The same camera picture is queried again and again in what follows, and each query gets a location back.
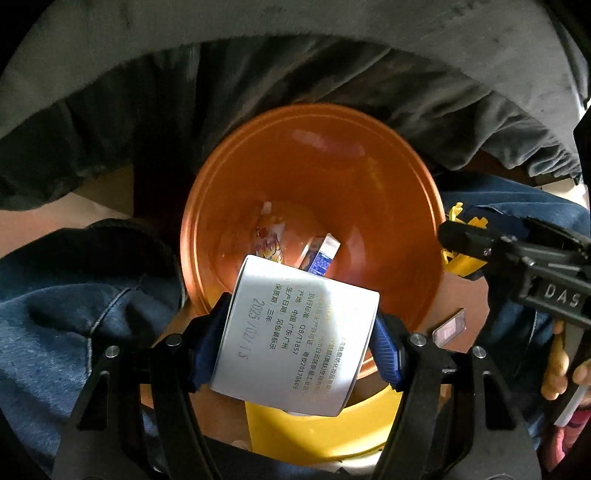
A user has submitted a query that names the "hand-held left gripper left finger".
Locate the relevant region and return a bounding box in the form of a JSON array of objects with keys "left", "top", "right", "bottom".
[{"left": 51, "top": 292, "right": 234, "bottom": 480}]

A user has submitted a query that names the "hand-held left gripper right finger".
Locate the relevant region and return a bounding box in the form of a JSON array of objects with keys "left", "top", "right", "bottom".
[{"left": 369, "top": 314, "right": 543, "bottom": 480}]

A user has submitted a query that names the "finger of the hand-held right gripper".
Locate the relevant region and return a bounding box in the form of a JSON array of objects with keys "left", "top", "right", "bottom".
[
  {"left": 462, "top": 205, "right": 591, "bottom": 254},
  {"left": 438, "top": 220, "right": 513, "bottom": 266}
]

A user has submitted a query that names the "silver white printed carton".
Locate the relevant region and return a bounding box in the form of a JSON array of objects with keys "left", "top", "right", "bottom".
[{"left": 209, "top": 255, "right": 380, "bottom": 417}]

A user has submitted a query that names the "orange plastic bin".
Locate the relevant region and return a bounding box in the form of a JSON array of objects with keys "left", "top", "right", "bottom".
[{"left": 180, "top": 104, "right": 448, "bottom": 409}]

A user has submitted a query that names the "person's right forearm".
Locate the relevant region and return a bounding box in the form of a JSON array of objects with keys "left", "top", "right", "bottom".
[{"left": 545, "top": 406, "right": 591, "bottom": 472}]

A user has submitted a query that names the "person's right hand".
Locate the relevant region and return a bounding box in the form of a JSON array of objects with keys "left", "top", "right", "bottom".
[{"left": 540, "top": 320, "right": 591, "bottom": 401}]

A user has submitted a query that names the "small pink packet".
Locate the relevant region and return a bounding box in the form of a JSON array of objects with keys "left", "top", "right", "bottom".
[{"left": 433, "top": 308, "right": 467, "bottom": 347}]

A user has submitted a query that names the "yellow plastic bowl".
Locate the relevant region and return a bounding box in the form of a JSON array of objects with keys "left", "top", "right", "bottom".
[{"left": 244, "top": 388, "right": 403, "bottom": 462}]

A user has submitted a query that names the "small blue white box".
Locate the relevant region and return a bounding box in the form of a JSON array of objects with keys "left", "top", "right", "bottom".
[{"left": 298, "top": 233, "right": 342, "bottom": 278}]

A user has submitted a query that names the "orange snack wrapper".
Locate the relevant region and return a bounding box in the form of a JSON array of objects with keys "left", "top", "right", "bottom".
[{"left": 252, "top": 212, "right": 287, "bottom": 264}]

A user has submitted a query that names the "grey sweatshirt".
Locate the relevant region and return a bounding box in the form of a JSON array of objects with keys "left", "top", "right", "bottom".
[{"left": 0, "top": 0, "right": 591, "bottom": 208}]

